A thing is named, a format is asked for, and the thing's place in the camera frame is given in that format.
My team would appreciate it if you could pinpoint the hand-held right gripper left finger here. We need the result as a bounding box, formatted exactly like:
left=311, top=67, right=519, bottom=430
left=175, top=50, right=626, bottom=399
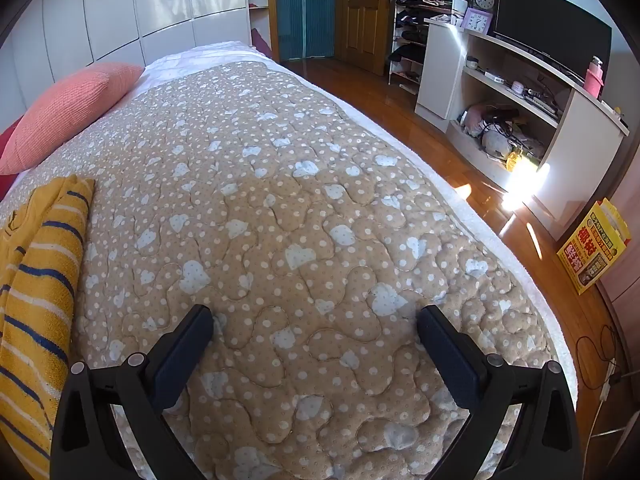
left=49, top=304, right=216, bottom=480

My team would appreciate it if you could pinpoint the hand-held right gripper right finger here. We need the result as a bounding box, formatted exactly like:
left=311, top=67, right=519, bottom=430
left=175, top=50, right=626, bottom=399
left=416, top=304, right=584, bottom=480

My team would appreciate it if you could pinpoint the yellow striped sweater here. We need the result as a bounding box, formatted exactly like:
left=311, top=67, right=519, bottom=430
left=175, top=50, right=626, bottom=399
left=0, top=174, right=97, bottom=480

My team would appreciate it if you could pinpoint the shoe rack with clothes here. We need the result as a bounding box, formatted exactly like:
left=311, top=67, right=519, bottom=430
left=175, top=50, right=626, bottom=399
left=388, top=0, right=471, bottom=96

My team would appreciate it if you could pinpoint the white power strip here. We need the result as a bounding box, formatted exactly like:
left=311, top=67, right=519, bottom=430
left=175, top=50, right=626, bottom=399
left=598, top=360, right=619, bottom=404

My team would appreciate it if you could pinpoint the beige dotted quilted blanket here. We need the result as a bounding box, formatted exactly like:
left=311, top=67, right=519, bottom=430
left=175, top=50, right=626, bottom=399
left=0, top=60, right=561, bottom=480

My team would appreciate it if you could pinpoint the yellow printed cardboard box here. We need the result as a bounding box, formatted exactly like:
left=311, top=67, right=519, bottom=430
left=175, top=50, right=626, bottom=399
left=556, top=198, right=633, bottom=296

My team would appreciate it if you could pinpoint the clutter of bags on shelf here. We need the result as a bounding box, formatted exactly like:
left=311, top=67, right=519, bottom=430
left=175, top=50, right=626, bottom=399
left=458, top=101, right=546, bottom=171

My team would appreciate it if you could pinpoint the white tv cabinet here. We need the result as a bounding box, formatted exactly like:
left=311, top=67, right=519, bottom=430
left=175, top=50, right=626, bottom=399
left=414, top=15, right=630, bottom=241

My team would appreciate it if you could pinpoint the pink knitted cushion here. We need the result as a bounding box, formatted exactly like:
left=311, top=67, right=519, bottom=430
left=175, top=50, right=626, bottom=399
left=0, top=62, right=146, bottom=176

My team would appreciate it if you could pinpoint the red pillow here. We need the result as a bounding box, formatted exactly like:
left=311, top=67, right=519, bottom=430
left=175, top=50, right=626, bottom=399
left=0, top=116, right=25, bottom=200

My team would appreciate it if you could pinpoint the pink water bottle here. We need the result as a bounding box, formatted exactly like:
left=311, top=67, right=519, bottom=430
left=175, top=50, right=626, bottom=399
left=583, top=56, right=605, bottom=99

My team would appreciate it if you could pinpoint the purple square clock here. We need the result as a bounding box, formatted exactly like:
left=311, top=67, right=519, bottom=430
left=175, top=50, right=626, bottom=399
left=460, top=8, right=494, bottom=35

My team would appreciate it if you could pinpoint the black television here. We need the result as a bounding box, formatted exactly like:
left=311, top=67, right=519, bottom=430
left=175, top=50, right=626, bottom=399
left=493, top=0, right=614, bottom=86

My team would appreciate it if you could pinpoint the white glossy wardrobe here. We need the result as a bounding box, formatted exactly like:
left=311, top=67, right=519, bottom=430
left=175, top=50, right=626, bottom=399
left=0, top=0, right=252, bottom=126

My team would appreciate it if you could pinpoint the wooden door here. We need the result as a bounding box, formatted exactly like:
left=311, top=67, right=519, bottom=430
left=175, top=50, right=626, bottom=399
left=334, top=0, right=392, bottom=76

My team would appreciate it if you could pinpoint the teal folding curtain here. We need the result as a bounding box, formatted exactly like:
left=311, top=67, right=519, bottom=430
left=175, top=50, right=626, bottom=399
left=274, top=0, right=336, bottom=61

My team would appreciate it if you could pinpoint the black cable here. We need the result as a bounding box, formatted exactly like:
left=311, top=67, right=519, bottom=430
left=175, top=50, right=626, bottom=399
left=575, top=324, right=633, bottom=392

